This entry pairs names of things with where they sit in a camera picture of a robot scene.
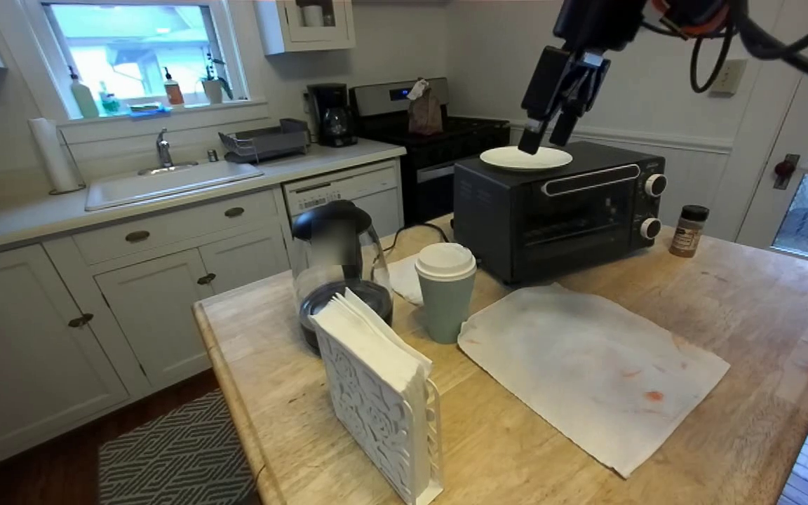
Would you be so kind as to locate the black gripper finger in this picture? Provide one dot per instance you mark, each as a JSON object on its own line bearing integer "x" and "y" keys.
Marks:
{"x": 564, "y": 126}
{"x": 531, "y": 137}

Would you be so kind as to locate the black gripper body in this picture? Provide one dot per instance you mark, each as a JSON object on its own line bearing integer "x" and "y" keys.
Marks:
{"x": 562, "y": 80}

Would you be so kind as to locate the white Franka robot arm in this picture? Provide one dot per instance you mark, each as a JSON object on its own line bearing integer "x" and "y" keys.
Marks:
{"x": 601, "y": 18}

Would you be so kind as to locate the grey cup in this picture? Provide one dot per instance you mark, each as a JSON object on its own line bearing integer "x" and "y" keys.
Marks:
{"x": 448, "y": 308}

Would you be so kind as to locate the black coffee maker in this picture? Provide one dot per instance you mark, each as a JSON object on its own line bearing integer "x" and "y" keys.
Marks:
{"x": 331, "y": 115}

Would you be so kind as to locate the glass coffee carafe black lid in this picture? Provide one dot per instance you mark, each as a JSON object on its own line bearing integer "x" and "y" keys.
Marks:
{"x": 334, "y": 254}

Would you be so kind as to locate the white plate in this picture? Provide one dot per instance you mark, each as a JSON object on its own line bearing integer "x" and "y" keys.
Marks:
{"x": 525, "y": 158}

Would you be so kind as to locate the black toaster oven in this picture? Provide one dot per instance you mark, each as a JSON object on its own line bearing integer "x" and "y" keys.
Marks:
{"x": 554, "y": 220}

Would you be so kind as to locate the black kitchen stove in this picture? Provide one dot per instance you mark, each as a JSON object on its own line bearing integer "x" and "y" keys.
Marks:
{"x": 441, "y": 158}

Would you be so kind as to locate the brown paper bag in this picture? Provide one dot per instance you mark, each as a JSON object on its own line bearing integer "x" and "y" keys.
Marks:
{"x": 425, "y": 113}

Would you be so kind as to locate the brown spice jar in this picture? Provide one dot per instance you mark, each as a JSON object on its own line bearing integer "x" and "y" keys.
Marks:
{"x": 689, "y": 230}

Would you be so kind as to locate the white dishwasher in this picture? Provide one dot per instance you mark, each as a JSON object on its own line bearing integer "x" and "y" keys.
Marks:
{"x": 358, "y": 192}

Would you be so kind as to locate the crumpled white paper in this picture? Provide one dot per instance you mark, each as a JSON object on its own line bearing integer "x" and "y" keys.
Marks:
{"x": 406, "y": 279}

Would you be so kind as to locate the stained white cloth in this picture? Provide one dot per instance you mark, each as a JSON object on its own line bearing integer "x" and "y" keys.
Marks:
{"x": 591, "y": 367}

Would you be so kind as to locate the white napkin stack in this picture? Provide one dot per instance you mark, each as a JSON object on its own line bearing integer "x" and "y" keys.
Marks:
{"x": 367, "y": 341}

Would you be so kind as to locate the grey dish rack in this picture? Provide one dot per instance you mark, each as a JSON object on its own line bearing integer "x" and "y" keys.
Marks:
{"x": 266, "y": 140}

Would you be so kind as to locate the white patterned napkin holder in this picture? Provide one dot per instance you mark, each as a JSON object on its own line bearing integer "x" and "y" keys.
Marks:
{"x": 376, "y": 425}

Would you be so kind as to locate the orange soap bottle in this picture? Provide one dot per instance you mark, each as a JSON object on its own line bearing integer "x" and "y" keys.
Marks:
{"x": 173, "y": 91}

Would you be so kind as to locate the white kitchen sink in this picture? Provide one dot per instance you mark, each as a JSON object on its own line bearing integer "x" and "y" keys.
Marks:
{"x": 169, "y": 182}

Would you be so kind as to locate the chrome faucet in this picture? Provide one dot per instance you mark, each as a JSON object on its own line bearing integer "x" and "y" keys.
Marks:
{"x": 165, "y": 150}

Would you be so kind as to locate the blue sponge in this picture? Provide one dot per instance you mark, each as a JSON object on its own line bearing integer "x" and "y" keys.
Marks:
{"x": 150, "y": 111}

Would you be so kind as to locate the white framed window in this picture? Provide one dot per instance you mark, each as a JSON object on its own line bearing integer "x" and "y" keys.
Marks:
{"x": 134, "y": 45}

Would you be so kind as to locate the green small bottle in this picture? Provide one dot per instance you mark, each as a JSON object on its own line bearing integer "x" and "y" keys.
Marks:
{"x": 107, "y": 101}

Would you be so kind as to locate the white soap bottle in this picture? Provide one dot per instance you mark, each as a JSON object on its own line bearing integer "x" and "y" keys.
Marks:
{"x": 83, "y": 97}

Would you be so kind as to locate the white base cabinet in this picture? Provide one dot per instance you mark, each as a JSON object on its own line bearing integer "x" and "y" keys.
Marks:
{"x": 96, "y": 318}

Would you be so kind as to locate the grey patterned floor mat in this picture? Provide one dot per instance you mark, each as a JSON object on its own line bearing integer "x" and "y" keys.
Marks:
{"x": 180, "y": 453}

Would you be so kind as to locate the white paper towel roll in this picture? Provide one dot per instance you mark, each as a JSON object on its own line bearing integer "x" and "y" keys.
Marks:
{"x": 55, "y": 155}

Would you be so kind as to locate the beige light switch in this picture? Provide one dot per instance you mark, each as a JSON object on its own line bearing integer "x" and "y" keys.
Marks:
{"x": 728, "y": 80}

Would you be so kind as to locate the white wall cabinet glass door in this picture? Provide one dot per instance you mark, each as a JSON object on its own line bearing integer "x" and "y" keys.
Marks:
{"x": 308, "y": 24}

